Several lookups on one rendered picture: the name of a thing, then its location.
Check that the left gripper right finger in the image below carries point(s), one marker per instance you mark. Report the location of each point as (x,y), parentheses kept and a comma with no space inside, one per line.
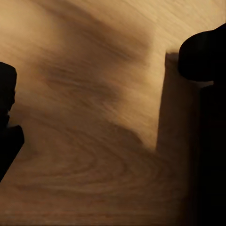
(218,139)

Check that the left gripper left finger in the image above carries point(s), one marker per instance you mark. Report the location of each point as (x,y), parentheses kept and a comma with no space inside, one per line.
(11,141)

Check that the digital camera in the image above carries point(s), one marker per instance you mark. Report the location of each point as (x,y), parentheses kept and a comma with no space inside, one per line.
(8,77)

